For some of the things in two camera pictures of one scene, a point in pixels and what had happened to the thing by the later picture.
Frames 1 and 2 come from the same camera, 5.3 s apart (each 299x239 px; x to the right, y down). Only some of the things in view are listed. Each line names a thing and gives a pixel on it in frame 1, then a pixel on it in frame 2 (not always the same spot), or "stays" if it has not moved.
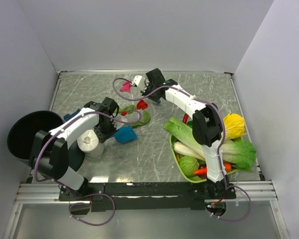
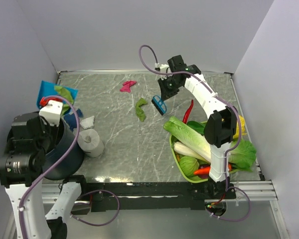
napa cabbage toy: (184, 134) stays
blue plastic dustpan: (125, 134) → (47, 89)
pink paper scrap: (126, 86) stays
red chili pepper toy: (185, 118) stays
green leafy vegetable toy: (241, 154) stays
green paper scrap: (145, 117) → (66, 95)
